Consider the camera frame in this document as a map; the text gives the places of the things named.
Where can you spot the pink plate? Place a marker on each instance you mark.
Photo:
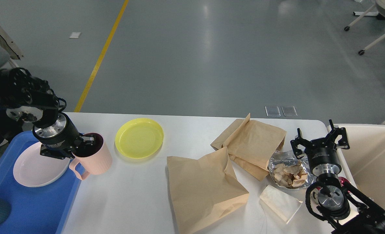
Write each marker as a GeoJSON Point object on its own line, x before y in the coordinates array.
{"type": "Point", "coordinates": [33, 170]}

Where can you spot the yellow plastic plate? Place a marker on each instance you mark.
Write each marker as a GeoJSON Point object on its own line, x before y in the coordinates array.
{"type": "Point", "coordinates": [139, 138]}

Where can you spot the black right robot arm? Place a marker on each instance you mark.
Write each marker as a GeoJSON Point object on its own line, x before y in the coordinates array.
{"type": "Point", "coordinates": [332, 198]}

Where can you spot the beige plastic bin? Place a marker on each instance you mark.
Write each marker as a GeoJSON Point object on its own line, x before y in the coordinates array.
{"type": "Point", "coordinates": [366, 159]}

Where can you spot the white paper napkin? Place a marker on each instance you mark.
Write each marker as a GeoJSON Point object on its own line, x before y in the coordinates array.
{"type": "Point", "coordinates": [282, 204]}

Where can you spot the white chair base right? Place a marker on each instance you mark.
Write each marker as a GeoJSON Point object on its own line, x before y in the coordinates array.
{"type": "Point", "coordinates": [368, 25]}

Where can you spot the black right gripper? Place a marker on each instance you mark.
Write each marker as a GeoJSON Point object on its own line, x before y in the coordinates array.
{"type": "Point", "coordinates": [322, 153]}

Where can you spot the clear floor plate right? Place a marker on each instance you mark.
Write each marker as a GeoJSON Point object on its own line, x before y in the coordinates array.
{"type": "Point", "coordinates": [289, 111]}

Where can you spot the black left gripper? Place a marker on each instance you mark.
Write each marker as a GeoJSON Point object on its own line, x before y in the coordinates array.
{"type": "Point", "coordinates": [58, 140]}

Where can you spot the rear brown paper bag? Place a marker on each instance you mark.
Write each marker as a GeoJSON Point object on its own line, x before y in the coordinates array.
{"type": "Point", "coordinates": [250, 144]}

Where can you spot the large brown paper bag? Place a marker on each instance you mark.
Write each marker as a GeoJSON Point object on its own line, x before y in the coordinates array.
{"type": "Point", "coordinates": [203, 190]}

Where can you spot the blue plastic tray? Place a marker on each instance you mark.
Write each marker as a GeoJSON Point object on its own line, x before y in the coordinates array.
{"type": "Point", "coordinates": [41, 210]}

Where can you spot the pink ribbed mug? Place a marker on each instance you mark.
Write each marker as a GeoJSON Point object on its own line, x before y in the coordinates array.
{"type": "Point", "coordinates": [98, 162]}

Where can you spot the clear floor plate left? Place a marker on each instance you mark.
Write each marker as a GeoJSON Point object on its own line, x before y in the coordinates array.
{"type": "Point", "coordinates": [272, 111]}

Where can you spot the foil tray with crumpled paper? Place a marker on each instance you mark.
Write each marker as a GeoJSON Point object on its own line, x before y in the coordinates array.
{"type": "Point", "coordinates": [289, 172]}

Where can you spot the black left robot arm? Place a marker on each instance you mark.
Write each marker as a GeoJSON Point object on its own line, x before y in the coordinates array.
{"type": "Point", "coordinates": [26, 98]}

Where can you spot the clear floor plate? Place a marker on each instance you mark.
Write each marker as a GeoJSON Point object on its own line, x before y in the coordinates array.
{"type": "Point", "coordinates": [289, 111]}
{"type": "Point", "coordinates": [272, 111]}

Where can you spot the red object under arm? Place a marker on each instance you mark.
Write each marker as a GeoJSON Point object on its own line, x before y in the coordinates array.
{"type": "Point", "coordinates": [343, 180]}

